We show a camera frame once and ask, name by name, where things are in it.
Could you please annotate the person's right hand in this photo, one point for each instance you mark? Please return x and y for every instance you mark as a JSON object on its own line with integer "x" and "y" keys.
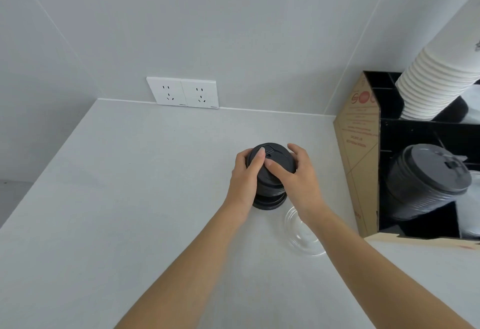
{"x": 303, "y": 186}

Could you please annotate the person's left hand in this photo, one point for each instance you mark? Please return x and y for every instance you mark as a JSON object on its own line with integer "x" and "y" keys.
{"x": 242, "y": 184}

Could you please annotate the person's left thumb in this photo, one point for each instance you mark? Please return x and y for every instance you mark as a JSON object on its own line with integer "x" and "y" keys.
{"x": 257, "y": 163}

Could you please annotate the person's right thumb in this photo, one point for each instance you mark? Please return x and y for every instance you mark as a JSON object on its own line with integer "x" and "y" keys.
{"x": 280, "y": 172}

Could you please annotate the short stack of black cup lids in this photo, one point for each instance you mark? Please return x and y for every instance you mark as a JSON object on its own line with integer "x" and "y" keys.
{"x": 278, "y": 151}

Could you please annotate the person's left forearm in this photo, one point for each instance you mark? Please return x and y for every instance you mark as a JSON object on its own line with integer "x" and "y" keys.
{"x": 187, "y": 268}

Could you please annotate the person's right forearm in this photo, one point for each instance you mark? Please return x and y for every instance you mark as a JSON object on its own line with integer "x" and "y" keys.
{"x": 371, "y": 268}

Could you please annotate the clear plastic cup lid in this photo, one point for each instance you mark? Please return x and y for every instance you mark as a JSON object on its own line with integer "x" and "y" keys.
{"x": 300, "y": 240}

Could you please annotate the brown cardboard box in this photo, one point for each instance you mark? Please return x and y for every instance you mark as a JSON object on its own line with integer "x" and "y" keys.
{"x": 358, "y": 145}

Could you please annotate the tall stack of black lids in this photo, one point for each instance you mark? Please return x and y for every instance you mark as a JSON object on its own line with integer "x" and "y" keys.
{"x": 420, "y": 182}

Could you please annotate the stack of white paper cups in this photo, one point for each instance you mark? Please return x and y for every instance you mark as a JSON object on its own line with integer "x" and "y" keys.
{"x": 431, "y": 85}

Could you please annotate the black rounded lid stack end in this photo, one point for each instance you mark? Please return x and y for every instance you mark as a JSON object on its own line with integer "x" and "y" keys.
{"x": 454, "y": 109}

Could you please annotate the stack of translucent lids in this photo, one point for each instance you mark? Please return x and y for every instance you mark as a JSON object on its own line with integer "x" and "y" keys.
{"x": 470, "y": 208}

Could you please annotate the white wall socket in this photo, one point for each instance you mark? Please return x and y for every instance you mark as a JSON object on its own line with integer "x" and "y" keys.
{"x": 165, "y": 90}
{"x": 200, "y": 94}

